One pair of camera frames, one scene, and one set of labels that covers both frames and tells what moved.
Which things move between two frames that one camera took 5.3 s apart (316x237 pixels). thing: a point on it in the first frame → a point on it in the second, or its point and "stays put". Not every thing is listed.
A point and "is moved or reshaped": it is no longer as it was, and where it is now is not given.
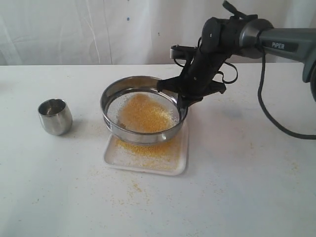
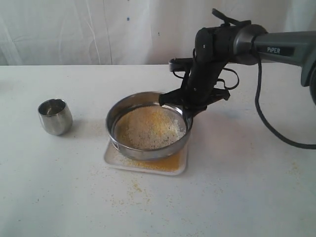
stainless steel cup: [55, 116] stays put
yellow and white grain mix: [140, 113] is moved or reshaped
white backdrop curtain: [42, 32] stays put
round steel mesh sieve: [135, 112] is moved or reshaped
